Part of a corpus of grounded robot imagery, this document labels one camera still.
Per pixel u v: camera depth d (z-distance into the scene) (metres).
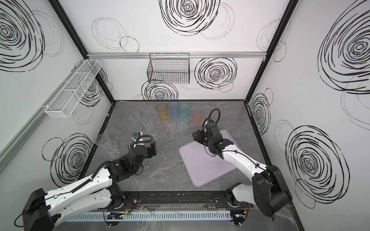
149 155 0.60
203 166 0.89
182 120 1.02
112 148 0.91
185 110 1.02
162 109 0.97
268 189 0.41
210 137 0.65
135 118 1.04
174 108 0.99
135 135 0.67
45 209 0.40
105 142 0.94
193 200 0.75
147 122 1.02
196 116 1.08
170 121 1.02
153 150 0.72
